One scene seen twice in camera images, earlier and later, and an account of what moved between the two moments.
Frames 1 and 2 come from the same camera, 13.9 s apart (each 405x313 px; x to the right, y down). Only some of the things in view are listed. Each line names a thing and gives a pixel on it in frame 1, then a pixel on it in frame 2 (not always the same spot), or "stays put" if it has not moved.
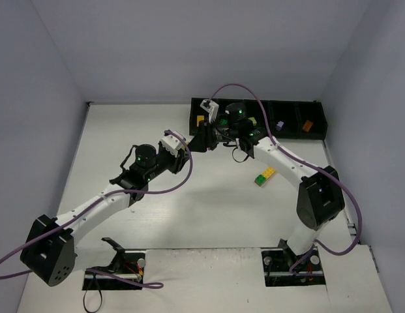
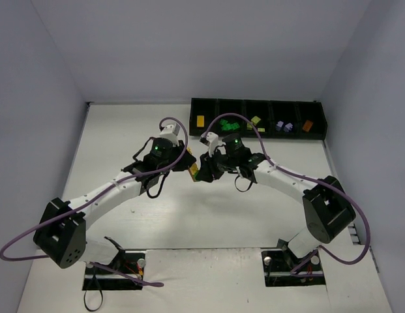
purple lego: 279,125 stays put
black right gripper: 214,131 to 208,168
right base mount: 277,262 stays put
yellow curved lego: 199,118 stays put
